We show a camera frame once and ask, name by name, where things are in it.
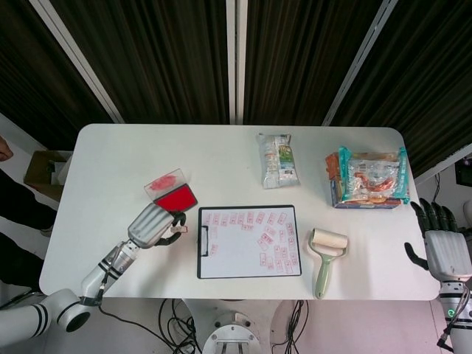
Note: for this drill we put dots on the person in dark clothes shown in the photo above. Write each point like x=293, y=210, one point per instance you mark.
x=18, y=206

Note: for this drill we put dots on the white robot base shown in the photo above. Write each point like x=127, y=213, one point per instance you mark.
x=230, y=332

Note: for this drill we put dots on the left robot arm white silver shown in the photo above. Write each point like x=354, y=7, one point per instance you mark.
x=96, y=276

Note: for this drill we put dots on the black clipboard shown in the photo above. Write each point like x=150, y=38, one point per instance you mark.
x=199, y=239

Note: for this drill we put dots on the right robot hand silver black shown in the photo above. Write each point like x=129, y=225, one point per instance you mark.
x=450, y=258

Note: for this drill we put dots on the blue orange cardboard box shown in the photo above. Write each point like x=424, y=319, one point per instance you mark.
x=333, y=177

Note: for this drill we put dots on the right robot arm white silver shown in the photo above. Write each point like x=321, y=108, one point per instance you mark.
x=462, y=324

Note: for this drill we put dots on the white paper with red stamps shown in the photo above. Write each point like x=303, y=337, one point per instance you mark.
x=236, y=254

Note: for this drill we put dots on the brown cardboard box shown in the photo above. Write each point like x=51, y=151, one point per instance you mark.
x=37, y=169

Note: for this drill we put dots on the teal clear snack bag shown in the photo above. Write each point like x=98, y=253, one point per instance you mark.
x=372, y=177

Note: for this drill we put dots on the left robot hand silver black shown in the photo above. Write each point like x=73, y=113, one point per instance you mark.
x=149, y=226

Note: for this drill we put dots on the black curtain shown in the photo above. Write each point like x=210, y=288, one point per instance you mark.
x=302, y=59
x=431, y=73
x=155, y=59
x=33, y=81

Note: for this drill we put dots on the clear plastic container red bits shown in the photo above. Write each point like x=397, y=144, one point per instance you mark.
x=177, y=199

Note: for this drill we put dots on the silver snack bag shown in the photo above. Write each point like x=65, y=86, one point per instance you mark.
x=278, y=162

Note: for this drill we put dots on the red and white stamp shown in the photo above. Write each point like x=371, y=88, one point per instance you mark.
x=178, y=229

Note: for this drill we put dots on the white partition post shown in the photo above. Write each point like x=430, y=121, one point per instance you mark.
x=442, y=162
x=359, y=62
x=236, y=59
x=77, y=59

